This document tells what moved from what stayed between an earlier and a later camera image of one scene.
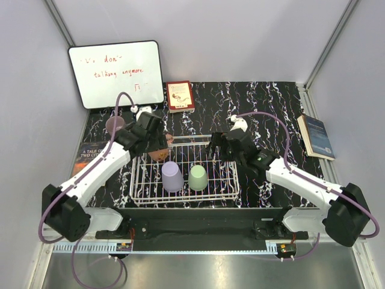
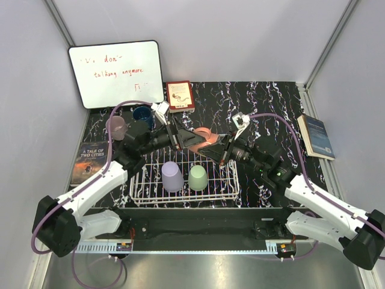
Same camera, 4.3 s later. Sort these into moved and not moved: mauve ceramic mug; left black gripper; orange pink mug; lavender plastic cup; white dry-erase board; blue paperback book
Moved: orange pink mug; left black gripper
Not moved: lavender plastic cup; blue paperback book; mauve ceramic mug; white dry-erase board
